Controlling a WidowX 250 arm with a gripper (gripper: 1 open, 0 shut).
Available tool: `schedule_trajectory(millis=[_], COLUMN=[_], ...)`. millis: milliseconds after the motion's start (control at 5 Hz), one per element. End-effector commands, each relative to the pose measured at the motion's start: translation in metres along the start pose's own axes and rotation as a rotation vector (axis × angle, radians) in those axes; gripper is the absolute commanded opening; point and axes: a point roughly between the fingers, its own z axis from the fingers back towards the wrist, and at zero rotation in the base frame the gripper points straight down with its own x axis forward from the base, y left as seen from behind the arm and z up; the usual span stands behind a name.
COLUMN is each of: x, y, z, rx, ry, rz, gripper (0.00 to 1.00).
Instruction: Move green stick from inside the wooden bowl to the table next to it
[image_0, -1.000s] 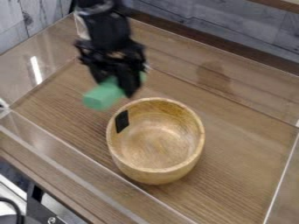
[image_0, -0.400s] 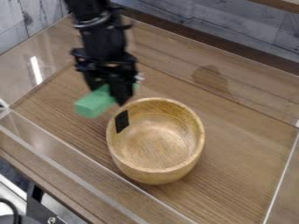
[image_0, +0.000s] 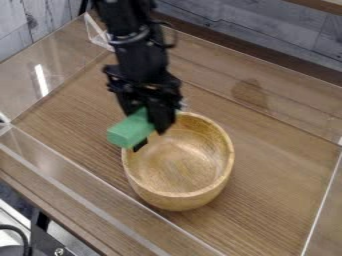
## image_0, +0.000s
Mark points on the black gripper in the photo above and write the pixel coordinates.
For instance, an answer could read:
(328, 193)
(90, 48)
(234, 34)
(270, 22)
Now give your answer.
(141, 80)

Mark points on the green rectangular block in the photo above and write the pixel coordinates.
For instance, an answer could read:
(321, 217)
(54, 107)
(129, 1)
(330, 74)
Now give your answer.
(130, 133)

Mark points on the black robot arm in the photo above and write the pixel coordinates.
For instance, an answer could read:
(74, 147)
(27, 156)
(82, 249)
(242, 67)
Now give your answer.
(127, 17)

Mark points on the round wooden bowl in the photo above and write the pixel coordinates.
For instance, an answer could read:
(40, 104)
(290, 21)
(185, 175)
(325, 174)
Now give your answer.
(181, 170)

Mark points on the clear acrylic corner bracket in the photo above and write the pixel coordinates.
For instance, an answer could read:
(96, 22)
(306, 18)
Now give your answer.
(96, 34)

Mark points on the clear acrylic front wall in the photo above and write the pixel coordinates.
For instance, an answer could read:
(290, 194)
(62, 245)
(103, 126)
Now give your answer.
(114, 224)

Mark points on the black table leg bracket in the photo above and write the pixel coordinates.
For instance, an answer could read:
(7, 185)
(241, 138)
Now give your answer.
(43, 243)

